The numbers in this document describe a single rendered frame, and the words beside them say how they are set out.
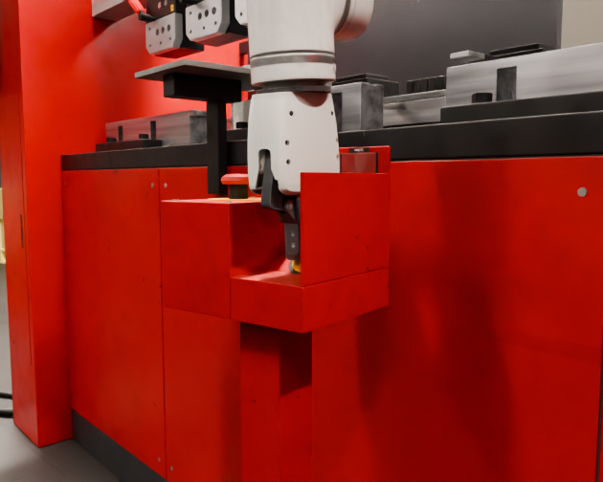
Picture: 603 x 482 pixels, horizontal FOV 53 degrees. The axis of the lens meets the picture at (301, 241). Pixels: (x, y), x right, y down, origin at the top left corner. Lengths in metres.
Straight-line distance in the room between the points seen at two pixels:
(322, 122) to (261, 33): 0.10
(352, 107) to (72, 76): 1.10
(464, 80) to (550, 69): 0.13
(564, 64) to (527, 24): 0.66
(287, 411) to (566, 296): 0.33
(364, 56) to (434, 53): 0.25
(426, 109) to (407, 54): 0.42
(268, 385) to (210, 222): 0.19
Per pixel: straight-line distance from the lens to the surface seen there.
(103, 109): 2.01
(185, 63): 1.05
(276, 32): 0.59
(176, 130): 1.57
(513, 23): 1.55
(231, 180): 0.68
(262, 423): 0.70
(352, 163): 0.70
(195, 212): 0.65
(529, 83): 0.89
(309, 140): 0.60
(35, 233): 1.93
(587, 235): 0.72
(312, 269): 0.57
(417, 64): 1.69
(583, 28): 3.17
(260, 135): 0.59
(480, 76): 0.93
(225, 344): 1.22
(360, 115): 1.07
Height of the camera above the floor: 0.80
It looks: 6 degrees down
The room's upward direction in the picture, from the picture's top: straight up
